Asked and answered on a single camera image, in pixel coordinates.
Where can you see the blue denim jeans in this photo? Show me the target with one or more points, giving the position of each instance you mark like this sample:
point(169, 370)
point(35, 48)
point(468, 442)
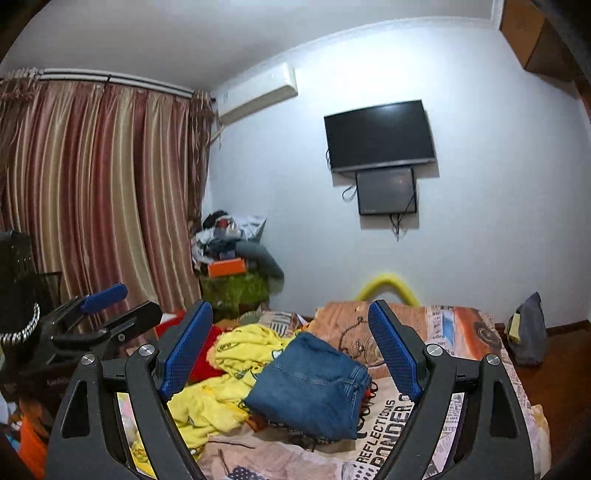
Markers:
point(309, 387)

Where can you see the white curtain rail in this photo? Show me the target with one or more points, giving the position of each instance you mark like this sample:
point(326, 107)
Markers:
point(115, 79)

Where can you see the small black wall screen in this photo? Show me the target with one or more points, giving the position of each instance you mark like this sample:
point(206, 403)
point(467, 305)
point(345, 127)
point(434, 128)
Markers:
point(387, 191)

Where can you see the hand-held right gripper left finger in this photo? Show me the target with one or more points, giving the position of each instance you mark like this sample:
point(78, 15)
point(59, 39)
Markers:
point(187, 350)

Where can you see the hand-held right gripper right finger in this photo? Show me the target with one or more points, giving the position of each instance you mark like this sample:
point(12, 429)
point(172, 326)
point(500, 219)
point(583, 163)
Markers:
point(392, 350)

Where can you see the grey cloth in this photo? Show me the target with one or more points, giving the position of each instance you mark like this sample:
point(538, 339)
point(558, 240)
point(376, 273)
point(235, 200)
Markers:
point(261, 256)

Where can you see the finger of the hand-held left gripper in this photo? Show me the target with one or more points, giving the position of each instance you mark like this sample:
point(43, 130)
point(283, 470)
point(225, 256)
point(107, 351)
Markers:
point(134, 321)
point(106, 296)

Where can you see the navy patterned cloth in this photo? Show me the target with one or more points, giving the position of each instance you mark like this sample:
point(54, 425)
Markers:
point(244, 473)

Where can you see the pile of household clutter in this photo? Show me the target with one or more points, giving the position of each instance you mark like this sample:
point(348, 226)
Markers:
point(221, 240)

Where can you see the striped pink gold curtain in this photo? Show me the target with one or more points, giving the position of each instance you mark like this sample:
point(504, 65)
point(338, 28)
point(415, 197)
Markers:
point(101, 194)

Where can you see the black wall television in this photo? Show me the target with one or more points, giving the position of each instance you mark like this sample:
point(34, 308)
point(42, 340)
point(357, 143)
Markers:
point(379, 136)

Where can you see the yellow foam tube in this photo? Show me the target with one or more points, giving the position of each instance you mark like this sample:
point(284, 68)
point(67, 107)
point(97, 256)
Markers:
point(390, 281)

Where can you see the white air conditioner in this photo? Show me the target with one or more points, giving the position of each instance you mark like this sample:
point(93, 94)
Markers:
point(258, 94)

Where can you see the printed bed sheet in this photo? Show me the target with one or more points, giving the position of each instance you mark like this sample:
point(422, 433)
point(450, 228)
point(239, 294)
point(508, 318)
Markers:
point(466, 332)

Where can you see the green fuzzy cloth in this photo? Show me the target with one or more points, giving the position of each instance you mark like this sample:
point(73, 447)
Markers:
point(235, 293)

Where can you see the red cloth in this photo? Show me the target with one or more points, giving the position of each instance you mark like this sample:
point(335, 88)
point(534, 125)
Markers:
point(207, 360)

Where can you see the grey blue bag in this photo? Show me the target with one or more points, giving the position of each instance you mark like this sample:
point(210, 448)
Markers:
point(528, 332)

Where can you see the orange box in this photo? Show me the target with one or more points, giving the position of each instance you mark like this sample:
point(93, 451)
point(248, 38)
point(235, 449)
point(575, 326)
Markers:
point(226, 267)

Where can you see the yellow printed garment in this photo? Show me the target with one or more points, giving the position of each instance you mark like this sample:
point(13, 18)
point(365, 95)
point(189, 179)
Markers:
point(212, 406)

